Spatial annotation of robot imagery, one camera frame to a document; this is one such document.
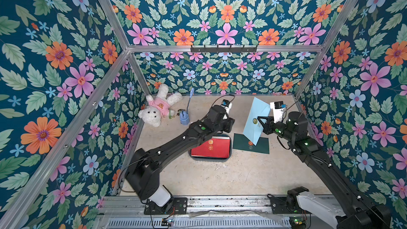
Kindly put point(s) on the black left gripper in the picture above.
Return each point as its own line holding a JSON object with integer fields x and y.
{"x": 230, "y": 122}

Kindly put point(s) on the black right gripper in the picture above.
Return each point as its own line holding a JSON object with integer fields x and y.
{"x": 267, "y": 124}

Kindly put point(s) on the light blue envelope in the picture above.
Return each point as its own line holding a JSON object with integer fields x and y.
{"x": 253, "y": 129}

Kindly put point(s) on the dark green envelope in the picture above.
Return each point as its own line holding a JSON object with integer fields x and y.
{"x": 241, "y": 142}

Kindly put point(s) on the red envelope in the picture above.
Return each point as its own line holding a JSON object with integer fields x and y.
{"x": 211, "y": 147}

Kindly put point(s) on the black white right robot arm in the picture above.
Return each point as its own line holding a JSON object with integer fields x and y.
{"x": 355, "y": 211}

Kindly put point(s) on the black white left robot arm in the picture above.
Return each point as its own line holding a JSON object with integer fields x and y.
{"x": 143, "y": 172}

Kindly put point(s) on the dark teal storage box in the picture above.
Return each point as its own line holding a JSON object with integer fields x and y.
{"x": 211, "y": 148}

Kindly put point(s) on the white teddy bear pink shirt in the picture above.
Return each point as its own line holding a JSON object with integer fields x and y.
{"x": 159, "y": 107}

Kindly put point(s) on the right green circuit board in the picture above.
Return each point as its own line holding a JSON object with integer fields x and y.
{"x": 297, "y": 223}

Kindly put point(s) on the green circuit board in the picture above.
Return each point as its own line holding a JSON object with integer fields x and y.
{"x": 297, "y": 223}
{"x": 167, "y": 222}

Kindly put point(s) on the left green circuit board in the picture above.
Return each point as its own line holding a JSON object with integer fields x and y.
{"x": 167, "y": 222}

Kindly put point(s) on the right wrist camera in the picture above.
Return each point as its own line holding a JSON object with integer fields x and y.
{"x": 278, "y": 109}

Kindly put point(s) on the metal hook rail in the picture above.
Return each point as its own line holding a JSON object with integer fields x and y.
{"x": 223, "y": 49}

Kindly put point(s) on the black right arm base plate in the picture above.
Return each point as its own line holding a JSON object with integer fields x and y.
{"x": 285, "y": 205}

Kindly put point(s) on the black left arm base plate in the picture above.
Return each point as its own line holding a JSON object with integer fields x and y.
{"x": 175, "y": 206}

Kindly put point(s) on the aluminium front rail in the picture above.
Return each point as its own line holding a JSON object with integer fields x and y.
{"x": 204, "y": 212}

